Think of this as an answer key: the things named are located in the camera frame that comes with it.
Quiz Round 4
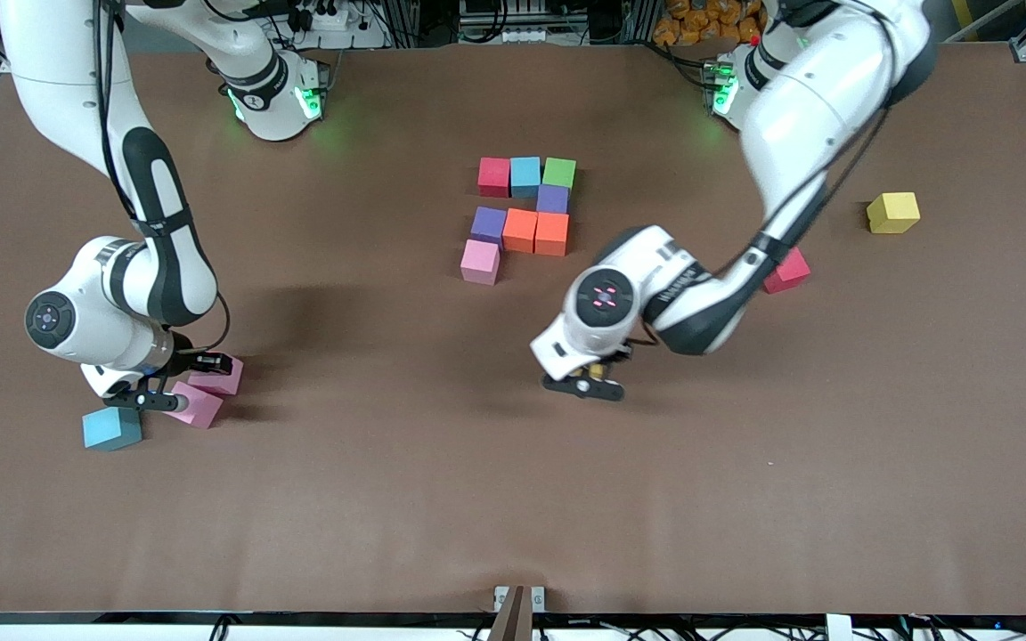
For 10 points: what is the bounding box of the pink foam cube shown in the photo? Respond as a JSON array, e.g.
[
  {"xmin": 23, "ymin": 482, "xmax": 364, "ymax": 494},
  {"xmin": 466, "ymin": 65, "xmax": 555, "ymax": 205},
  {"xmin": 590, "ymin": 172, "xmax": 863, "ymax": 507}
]
[
  {"xmin": 460, "ymin": 239, "xmax": 502, "ymax": 287},
  {"xmin": 187, "ymin": 356, "xmax": 245, "ymax": 397},
  {"xmin": 161, "ymin": 381, "xmax": 224, "ymax": 430}
]

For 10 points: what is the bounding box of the red foam cube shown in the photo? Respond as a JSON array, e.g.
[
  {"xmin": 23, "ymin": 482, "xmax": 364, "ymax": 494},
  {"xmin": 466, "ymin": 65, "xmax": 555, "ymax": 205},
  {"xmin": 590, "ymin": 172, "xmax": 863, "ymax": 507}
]
[
  {"xmin": 477, "ymin": 158, "xmax": 512, "ymax": 199},
  {"xmin": 764, "ymin": 247, "xmax": 812, "ymax": 295}
]

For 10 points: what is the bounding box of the orange foam cube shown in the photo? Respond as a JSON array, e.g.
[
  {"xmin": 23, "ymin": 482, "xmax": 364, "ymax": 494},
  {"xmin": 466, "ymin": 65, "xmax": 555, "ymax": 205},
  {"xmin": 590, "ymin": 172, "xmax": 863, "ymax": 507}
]
[
  {"xmin": 502, "ymin": 208, "xmax": 539, "ymax": 255},
  {"xmin": 534, "ymin": 212, "xmax": 570, "ymax": 258}
]

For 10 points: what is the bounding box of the bag of oranges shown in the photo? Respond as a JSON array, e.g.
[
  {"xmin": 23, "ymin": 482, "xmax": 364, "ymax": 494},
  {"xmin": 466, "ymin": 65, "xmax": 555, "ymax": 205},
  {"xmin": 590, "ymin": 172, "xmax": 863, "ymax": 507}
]
[{"xmin": 653, "ymin": 0, "xmax": 765, "ymax": 47}]

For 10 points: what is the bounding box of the light blue foam cube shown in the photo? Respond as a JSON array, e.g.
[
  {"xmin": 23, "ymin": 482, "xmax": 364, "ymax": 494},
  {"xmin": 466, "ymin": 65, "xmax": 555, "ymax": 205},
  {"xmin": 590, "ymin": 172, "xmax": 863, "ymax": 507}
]
[
  {"xmin": 81, "ymin": 407, "xmax": 143, "ymax": 452},
  {"xmin": 509, "ymin": 157, "xmax": 542, "ymax": 199}
]

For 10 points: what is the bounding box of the brown table cover sheet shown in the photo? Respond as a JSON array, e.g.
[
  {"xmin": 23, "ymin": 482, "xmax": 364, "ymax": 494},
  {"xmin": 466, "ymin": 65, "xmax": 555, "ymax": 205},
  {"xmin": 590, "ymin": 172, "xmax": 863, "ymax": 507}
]
[{"xmin": 0, "ymin": 43, "xmax": 1026, "ymax": 615}]

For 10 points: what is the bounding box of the grey metal bracket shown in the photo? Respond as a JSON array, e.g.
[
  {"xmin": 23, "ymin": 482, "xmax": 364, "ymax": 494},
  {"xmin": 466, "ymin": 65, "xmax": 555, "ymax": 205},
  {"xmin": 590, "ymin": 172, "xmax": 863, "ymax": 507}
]
[{"xmin": 493, "ymin": 585, "xmax": 547, "ymax": 641}]

